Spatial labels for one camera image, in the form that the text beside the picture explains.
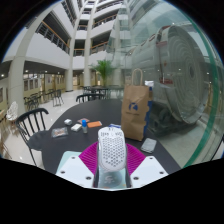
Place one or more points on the small white box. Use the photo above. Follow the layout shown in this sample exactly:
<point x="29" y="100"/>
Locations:
<point x="68" y="122"/>

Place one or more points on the small brown flat packet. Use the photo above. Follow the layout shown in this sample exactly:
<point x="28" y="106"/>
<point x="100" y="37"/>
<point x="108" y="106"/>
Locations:
<point x="83" y="120"/>

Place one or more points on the white and blue packet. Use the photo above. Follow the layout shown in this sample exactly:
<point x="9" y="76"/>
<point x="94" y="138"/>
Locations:
<point x="115" y="126"/>

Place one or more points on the black spindle-back chair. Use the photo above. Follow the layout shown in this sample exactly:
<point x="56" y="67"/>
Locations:
<point x="35" y="140"/>
<point x="88" y="97"/>

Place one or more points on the clear plastic packet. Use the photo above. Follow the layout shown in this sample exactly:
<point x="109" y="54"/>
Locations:
<point x="59" y="132"/>

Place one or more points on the white lattice chair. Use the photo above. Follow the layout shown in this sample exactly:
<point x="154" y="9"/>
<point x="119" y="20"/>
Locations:
<point x="12" y="111"/>

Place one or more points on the group of black chairs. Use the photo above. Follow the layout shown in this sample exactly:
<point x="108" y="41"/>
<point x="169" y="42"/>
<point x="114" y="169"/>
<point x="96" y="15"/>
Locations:
<point x="43" y="98"/>

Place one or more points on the brown paper bag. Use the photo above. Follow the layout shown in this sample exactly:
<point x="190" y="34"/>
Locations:
<point x="135" y="113"/>

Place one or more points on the grey smartphone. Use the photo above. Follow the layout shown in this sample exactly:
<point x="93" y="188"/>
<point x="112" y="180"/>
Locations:
<point x="148" y="145"/>

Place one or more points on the orange flat packet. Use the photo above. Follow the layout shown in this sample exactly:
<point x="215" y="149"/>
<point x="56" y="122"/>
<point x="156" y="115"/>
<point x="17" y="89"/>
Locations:
<point x="94" y="124"/>

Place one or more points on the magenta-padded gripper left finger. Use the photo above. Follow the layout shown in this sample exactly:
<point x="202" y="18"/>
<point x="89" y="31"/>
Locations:
<point x="75" y="170"/>

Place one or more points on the white rectangular box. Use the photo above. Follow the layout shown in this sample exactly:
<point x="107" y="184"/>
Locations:
<point x="76" y="127"/>

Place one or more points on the green potted plant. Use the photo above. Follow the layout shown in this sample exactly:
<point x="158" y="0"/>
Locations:
<point x="104" y="70"/>

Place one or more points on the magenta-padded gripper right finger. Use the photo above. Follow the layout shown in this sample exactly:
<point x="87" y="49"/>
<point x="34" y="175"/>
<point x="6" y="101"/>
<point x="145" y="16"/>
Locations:
<point x="148" y="170"/>

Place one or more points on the white perforated computer mouse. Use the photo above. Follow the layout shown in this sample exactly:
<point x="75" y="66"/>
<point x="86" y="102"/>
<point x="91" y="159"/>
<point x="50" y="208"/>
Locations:
<point x="112" y="150"/>

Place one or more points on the small blue-capped bottle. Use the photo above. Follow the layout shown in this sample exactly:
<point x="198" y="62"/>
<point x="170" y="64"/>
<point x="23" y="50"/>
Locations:
<point x="84" y="127"/>

